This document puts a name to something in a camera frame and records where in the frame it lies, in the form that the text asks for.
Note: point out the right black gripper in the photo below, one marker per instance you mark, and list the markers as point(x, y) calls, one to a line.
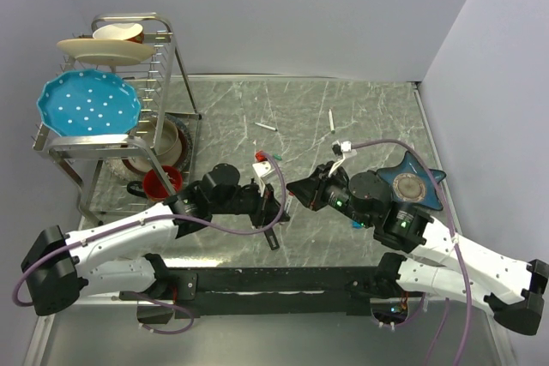
point(305, 190)

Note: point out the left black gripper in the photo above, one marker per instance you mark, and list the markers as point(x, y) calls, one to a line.
point(270, 200)

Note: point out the black marker blue tip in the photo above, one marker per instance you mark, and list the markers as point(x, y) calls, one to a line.
point(272, 240)

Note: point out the white pen red tip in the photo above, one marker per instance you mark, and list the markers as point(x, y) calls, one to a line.
point(289, 203)

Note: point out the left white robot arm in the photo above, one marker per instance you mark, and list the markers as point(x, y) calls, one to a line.
point(61, 267)

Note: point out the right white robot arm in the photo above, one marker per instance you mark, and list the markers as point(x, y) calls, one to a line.
point(424, 256)

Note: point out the white pen green tip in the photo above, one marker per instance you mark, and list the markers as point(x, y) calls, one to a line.
point(331, 121)

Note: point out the white pen black tip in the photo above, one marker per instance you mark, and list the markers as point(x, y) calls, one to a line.
point(265, 126)

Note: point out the blue star-shaped dish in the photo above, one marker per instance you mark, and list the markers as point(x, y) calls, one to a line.
point(410, 183)

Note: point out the cream deep bowl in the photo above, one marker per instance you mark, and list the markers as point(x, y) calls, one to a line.
point(170, 147)

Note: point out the red mug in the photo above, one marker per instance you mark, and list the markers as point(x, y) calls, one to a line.
point(152, 188)

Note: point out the metal dish rack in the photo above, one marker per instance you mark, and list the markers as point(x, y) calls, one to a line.
point(162, 86)

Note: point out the patterned rim plate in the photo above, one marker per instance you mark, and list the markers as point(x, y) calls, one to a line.
point(123, 170)

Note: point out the blue polka dot plate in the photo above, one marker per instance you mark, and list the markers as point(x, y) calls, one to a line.
point(89, 102)

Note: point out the white and red bowl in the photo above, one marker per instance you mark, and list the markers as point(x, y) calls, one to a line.
point(132, 32)

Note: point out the cream flat plate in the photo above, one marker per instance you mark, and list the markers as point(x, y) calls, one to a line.
point(106, 52)

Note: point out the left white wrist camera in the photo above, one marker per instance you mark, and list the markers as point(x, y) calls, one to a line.
point(262, 168)

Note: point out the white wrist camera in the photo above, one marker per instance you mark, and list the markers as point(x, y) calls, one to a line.
point(343, 151)
point(262, 168)

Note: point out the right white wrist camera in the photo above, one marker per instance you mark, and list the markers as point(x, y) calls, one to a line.
point(343, 151)

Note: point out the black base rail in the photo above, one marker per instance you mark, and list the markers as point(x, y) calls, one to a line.
point(274, 290)

